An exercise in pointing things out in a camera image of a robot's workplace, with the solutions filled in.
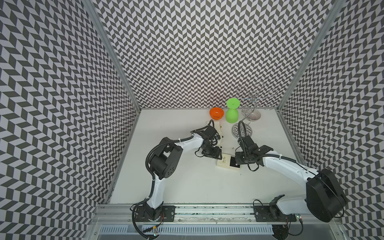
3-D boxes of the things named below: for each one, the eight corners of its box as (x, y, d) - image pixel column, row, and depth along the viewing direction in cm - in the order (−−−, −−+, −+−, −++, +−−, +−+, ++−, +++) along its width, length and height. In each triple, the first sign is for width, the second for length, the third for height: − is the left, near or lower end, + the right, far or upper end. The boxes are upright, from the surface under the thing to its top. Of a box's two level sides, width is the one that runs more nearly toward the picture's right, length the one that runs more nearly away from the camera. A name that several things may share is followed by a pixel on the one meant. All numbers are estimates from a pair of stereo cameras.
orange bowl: (208, 119, 117) (208, 112, 111) (214, 110, 123) (215, 103, 118) (219, 124, 114) (220, 117, 108) (225, 114, 120) (227, 107, 114)
